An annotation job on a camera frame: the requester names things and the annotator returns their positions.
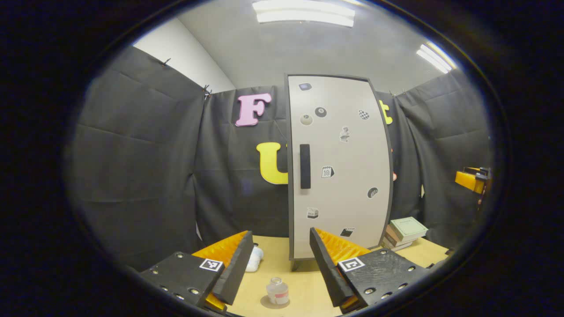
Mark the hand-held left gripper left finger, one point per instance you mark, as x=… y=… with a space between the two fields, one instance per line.
x=235 y=264

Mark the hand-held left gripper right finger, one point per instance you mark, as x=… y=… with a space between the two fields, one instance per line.
x=328 y=268

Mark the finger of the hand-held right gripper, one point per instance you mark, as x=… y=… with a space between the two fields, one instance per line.
x=469 y=179

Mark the grey cabinet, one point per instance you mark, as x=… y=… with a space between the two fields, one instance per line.
x=296 y=264

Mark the clear bottle with pink label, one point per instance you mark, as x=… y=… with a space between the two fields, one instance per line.
x=277 y=293

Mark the grey cabinet door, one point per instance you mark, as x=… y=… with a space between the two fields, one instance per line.
x=352 y=176

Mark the green cover book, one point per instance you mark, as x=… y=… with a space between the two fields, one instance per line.
x=407 y=228

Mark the ceiling light panel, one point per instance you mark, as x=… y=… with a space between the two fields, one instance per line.
x=434 y=57
x=304 y=13

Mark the black backdrop cloth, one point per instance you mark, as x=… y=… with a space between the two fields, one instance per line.
x=141 y=167

